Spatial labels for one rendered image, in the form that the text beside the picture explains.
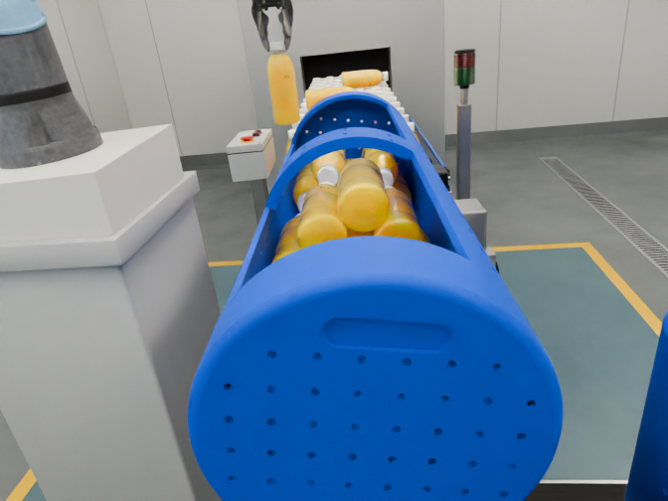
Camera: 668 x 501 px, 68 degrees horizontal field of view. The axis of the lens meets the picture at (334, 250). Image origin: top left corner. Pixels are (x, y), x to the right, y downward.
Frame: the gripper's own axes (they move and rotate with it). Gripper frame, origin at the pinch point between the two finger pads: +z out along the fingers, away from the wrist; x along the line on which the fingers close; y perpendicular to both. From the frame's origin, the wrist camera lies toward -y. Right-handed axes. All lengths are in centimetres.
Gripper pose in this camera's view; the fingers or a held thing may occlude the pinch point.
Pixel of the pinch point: (277, 45)
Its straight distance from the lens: 134.5
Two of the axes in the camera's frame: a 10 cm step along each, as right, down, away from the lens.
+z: 1.0, 9.0, 4.2
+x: 9.9, -0.8, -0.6
